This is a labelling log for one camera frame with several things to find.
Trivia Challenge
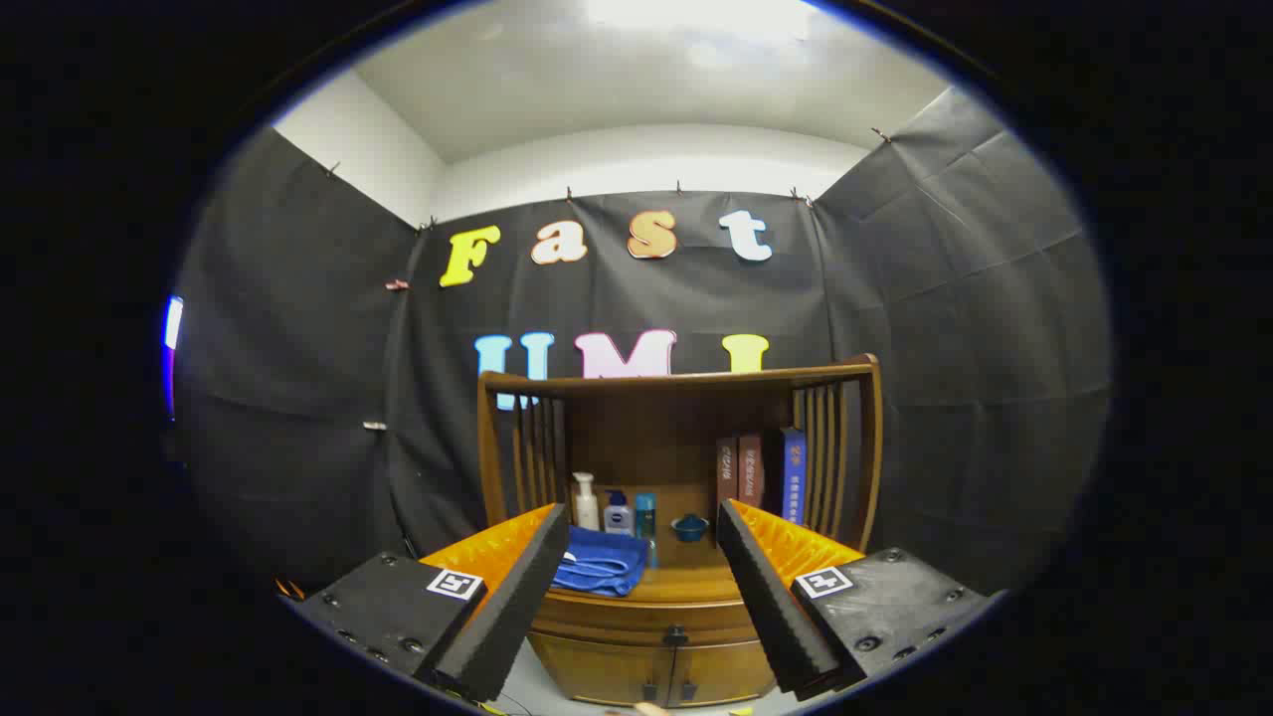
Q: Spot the blue book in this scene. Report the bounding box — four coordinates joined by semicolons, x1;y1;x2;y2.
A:
781;428;809;526

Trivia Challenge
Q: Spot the wooden countertop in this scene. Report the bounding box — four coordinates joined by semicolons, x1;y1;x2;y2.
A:
542;537;742;606

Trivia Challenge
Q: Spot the folded blue towel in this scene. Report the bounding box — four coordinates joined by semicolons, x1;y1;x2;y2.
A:
552;525;652;598

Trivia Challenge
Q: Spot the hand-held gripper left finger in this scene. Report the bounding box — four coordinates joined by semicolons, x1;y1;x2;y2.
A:
298;502;570;705

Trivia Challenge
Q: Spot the wooden cabinet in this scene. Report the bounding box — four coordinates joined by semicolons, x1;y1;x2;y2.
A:
475;354;884;709

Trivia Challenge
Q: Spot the reddish brown book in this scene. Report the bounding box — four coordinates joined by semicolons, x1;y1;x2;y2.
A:
738;434;765;510

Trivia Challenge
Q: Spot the wooden drawer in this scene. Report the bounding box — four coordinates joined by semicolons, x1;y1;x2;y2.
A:
527;595;762;647

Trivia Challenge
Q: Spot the wooden cabinet door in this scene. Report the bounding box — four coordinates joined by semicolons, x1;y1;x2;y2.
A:
529;636;675;709
668;641;777;707

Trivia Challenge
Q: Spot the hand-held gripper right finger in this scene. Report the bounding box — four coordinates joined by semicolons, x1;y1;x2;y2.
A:
716;499;996;702

